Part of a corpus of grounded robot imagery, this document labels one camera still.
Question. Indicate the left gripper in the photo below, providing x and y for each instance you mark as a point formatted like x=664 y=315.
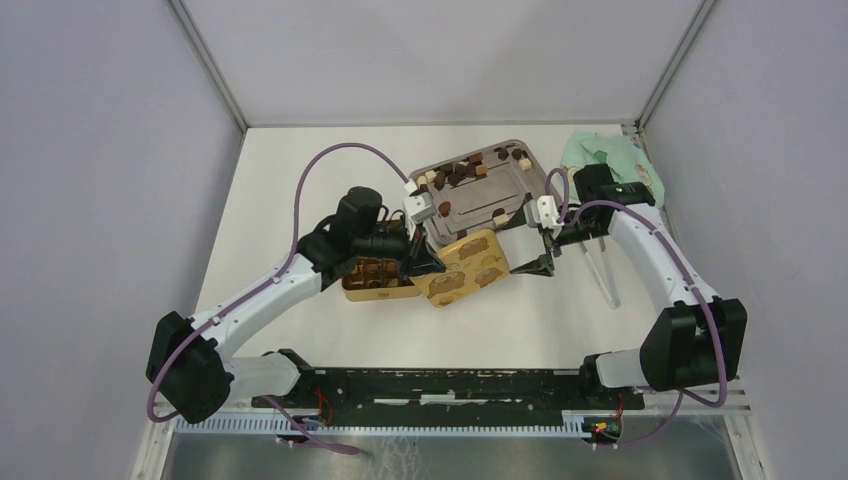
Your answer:
x=416 y=259

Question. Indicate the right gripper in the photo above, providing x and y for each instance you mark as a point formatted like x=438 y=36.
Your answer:
x=543 y=264

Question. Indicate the silver box lid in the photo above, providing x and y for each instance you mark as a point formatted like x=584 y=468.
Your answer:
x=472 y=263

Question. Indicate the gold chocolate box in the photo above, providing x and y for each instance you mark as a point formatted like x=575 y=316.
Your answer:
x=377 y=279

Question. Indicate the metal serving tongs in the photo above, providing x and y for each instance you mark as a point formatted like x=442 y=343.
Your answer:
x=600 y=267

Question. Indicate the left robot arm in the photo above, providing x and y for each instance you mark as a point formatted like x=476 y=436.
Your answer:
x=193 y=367

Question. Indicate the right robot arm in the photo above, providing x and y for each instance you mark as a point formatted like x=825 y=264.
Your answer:
x=697 y=337

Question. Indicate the steel tray with chocolates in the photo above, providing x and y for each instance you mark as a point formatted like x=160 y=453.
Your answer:
x=477 y=190

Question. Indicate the green printed cloth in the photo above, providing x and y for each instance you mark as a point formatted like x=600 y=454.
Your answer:
x=622 y=154

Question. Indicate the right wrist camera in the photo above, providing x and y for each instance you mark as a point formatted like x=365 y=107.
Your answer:
x=543 y=212

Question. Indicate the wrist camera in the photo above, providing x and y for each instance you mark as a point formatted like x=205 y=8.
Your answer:
x=418 y=209
x=543 y=212

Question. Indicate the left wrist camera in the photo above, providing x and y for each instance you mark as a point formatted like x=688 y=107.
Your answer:
x=418 y=209

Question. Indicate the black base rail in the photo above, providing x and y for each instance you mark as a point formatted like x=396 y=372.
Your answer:
x=372 y=397

